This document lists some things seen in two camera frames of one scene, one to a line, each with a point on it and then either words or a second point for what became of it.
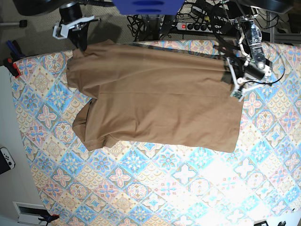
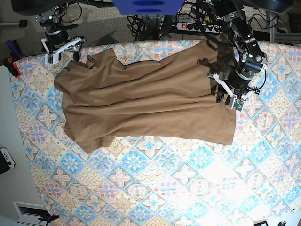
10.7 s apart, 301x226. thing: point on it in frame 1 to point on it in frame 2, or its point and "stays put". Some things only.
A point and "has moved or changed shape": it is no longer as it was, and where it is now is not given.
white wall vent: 29,213 stays put
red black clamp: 12,67 stays put
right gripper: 241,85 to 241,96
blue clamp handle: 17,55 stays put
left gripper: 75,25 to 73,44
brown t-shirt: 153,94 has moved or changed shape
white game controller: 8,157 stays put
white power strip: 201,28 stays put
